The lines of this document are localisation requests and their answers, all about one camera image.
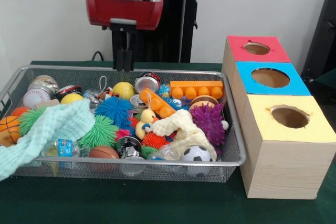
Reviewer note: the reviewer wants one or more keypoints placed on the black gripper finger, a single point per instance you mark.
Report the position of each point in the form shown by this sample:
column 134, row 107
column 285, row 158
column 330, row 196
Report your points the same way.
column 120, row 58
column 130, row 58

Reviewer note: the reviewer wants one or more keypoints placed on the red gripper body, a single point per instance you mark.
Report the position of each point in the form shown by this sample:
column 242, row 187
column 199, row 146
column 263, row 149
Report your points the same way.
column 123, row 9

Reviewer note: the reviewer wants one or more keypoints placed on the mint green cloth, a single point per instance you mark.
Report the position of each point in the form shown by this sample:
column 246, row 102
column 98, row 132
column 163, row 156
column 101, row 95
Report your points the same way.
column 52, row 127

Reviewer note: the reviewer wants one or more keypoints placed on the silver mesh bin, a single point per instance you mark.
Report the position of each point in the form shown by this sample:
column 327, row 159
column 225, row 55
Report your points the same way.
column 78, row 171

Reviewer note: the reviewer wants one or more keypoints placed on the wooden box with three holes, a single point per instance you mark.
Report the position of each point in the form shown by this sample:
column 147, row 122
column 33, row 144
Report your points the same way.
column 283, row 171

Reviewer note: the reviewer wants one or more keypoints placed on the yellow ball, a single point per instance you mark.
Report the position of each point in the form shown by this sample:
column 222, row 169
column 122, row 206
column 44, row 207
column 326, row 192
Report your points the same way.
column 124, row 90

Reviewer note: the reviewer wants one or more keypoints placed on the blue spiky ball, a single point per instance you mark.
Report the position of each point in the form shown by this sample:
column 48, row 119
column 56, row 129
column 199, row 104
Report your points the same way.
column 114, row 107

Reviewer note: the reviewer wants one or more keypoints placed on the short orange toy brick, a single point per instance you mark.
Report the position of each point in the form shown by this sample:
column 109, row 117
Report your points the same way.
column 157, row 103

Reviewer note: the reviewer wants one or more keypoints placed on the long orange toy brick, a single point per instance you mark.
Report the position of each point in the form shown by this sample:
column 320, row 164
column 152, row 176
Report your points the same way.
column 197, row 85

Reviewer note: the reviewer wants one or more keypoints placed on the green spiky ball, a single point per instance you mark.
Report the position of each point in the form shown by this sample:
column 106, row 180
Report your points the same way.
column 98, row 132

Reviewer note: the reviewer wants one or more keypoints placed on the cream yellow cloth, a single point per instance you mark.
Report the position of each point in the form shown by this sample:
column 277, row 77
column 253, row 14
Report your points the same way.
column 183, row 127

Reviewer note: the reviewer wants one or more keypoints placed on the white baseball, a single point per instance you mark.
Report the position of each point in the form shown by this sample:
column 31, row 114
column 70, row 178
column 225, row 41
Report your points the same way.
column 35, row 98

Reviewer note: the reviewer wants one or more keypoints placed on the purple spiky toy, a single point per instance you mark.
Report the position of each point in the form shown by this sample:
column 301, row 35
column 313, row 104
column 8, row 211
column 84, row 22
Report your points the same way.
column 208, row 124

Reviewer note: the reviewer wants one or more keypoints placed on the small soccer ball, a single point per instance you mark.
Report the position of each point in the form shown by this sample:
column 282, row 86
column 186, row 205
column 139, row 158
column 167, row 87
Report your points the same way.
column 197, row 154

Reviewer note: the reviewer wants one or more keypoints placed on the black upright panel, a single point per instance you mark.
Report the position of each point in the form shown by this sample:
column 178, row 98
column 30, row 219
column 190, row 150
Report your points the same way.
column 323, row 37

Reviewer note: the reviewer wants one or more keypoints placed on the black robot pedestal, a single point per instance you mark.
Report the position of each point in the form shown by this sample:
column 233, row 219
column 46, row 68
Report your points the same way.
column 170, row 37

